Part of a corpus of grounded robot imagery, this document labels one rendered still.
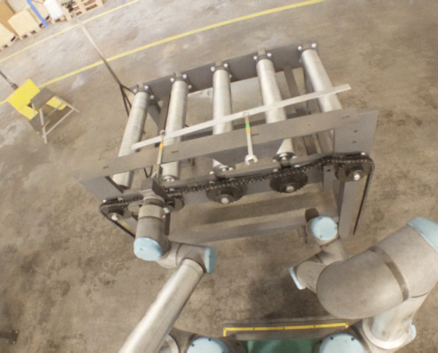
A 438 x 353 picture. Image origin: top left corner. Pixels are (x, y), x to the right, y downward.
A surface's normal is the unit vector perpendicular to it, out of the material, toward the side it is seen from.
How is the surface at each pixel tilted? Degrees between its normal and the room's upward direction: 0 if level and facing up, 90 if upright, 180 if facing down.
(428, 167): 0
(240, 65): 90
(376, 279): 19
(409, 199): 0
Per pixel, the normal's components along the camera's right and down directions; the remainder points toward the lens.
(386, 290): -0.24, -0.05
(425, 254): -0.16, -0.37
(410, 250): -0.30, -0.63
